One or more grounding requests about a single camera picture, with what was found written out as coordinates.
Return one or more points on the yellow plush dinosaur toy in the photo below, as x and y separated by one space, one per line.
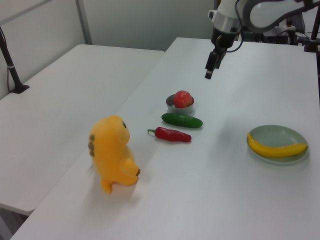
110 152

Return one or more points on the dark red camera pole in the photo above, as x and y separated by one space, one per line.
312 37

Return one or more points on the red apple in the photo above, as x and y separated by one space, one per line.
183 98

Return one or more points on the yellow banana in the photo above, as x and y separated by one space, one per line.
272 151

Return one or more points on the grey partition post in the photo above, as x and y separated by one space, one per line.
83 22

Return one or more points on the green cucumber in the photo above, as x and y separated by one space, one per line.
182 120

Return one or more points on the pale green plastic plate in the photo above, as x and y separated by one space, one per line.
277 136

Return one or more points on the black camera pole with base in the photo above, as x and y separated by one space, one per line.
11 67

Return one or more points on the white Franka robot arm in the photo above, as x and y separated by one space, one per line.
262 13

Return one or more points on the black electronics equipment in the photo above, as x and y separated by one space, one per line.
282 37

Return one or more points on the red chili pepper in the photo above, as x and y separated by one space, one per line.
172 135

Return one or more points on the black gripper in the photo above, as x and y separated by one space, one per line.
223 40

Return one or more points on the grey metal bowl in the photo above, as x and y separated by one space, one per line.
181 111

